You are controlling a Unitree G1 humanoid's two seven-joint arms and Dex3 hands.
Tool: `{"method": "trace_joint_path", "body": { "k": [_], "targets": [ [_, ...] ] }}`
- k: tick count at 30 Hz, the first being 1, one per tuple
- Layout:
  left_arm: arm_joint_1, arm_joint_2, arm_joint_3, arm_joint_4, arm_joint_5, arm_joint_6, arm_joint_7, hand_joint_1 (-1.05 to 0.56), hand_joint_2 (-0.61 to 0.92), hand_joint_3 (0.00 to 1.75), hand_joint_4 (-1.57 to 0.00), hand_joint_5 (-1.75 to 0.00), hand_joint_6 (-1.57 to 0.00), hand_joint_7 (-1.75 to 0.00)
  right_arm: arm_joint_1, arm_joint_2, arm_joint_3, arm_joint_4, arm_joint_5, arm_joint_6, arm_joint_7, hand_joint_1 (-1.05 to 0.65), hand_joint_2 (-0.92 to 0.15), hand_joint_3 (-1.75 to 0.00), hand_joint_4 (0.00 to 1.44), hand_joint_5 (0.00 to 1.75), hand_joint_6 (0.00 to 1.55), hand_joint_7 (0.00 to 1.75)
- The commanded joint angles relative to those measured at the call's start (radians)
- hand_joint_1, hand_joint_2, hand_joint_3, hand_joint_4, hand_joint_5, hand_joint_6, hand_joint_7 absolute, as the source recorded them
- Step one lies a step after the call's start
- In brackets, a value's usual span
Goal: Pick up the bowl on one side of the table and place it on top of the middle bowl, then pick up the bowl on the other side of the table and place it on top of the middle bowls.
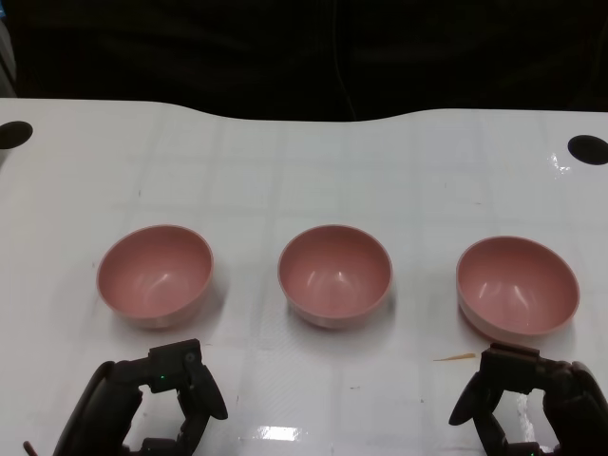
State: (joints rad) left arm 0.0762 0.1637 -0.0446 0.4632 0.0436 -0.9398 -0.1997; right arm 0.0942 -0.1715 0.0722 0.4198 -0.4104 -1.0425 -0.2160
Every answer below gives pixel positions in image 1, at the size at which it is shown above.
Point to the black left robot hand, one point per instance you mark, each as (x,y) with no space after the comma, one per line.
(114,394)

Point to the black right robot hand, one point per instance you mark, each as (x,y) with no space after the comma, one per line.
(570,399)

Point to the pink plastic bowl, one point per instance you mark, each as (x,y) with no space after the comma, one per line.
(335,275)
(518,285)
(154,275)

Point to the small wooden stick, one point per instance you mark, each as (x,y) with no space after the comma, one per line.
(458,357)

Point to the black table grommet hole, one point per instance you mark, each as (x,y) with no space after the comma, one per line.
(14,134)
(589,149)

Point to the black backdrop cloth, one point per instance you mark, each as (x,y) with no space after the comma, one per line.
(237,52)

